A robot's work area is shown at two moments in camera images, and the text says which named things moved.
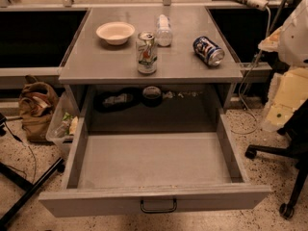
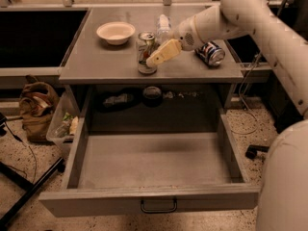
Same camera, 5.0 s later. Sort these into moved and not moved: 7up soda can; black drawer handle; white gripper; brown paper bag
Moved: white gripper
Not moved: 7up soda can; brown paper bag; black drawer handle
